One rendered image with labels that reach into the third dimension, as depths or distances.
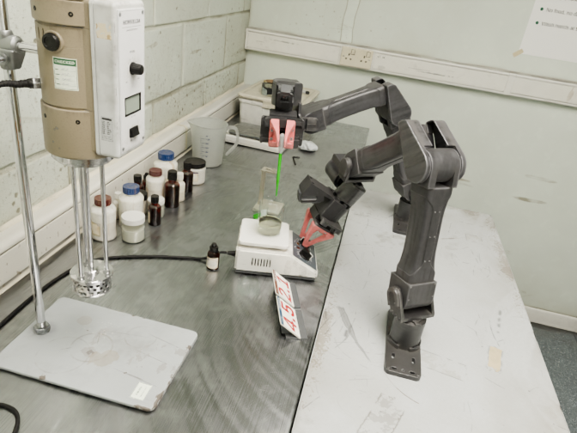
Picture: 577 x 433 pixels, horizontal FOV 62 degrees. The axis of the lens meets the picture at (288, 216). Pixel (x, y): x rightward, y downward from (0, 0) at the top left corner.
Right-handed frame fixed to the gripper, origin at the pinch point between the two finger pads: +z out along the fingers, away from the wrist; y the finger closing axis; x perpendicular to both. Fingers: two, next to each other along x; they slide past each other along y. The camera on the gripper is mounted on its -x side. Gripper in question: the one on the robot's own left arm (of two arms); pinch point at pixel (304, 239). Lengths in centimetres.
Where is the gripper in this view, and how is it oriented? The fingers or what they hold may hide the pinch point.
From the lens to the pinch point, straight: 122.6
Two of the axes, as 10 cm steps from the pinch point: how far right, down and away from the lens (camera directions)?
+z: -6.3, 7.0, 3.5
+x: 7.6, 4.5, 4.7
